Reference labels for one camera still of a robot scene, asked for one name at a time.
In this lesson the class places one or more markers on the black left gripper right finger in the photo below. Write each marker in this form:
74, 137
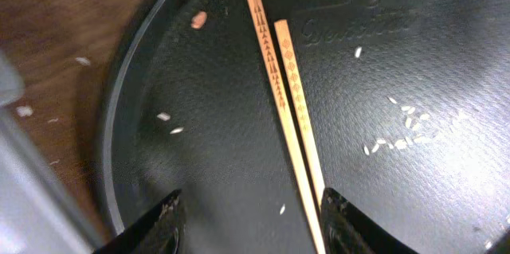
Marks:
347, 230

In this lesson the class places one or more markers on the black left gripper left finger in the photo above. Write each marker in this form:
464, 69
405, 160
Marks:
160, 231

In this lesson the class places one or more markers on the wooden chopstick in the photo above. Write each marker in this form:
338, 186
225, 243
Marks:
300, 105
265, 42

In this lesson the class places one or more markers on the grey plastic dishwasher rack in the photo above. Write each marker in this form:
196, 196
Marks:
37, 213

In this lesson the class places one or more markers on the round black serving tray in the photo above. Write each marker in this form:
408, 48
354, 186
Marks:
409, 103

